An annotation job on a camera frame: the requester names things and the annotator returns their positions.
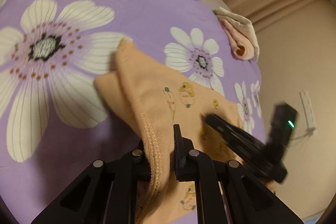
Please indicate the white wall power strip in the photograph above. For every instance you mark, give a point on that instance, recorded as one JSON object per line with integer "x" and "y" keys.
{"x": 309, "y": 113}

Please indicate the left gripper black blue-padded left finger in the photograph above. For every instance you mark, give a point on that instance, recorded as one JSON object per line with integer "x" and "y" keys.
{"x": 105, "y": 192}

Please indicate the purple floral bed sheet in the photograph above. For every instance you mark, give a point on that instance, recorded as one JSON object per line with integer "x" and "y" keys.
{"x": 53, "y": 123}

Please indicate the pink rolled small garment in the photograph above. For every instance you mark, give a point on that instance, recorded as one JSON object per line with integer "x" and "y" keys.
{"x": 241, "y": 34}

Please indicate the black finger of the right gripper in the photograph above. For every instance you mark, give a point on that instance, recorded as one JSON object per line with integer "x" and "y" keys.
{"x": 230, "y": 133}

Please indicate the black camera with green light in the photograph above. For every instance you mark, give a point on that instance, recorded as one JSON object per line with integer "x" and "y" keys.
{"x": 281, "y": 128}

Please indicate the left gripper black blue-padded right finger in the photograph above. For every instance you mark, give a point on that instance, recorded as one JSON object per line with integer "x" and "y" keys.
{"x": 226, "y": 192}

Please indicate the orange cartoon print garment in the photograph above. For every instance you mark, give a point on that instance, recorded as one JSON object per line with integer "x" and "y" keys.
{"x": 151, "y": 98}

